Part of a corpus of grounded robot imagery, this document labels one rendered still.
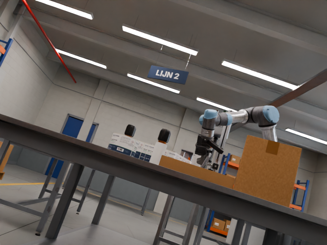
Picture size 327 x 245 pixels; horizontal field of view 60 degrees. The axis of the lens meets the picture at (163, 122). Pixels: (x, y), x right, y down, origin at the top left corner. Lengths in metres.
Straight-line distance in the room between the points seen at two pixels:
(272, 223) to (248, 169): 0.38
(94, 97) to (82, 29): 3.53
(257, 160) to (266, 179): 0.09
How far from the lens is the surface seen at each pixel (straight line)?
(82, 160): 1.06
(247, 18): 4.70
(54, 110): 10.44
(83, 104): 10.25
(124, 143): 1.97
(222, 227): 9.45
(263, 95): 7.04
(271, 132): 2.00
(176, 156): 2.31
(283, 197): 1.36
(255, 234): 7.75
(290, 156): 1.38
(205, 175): 0.99
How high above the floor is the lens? 0.76
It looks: 13 degrees up
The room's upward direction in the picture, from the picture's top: 19 degrees clockwise
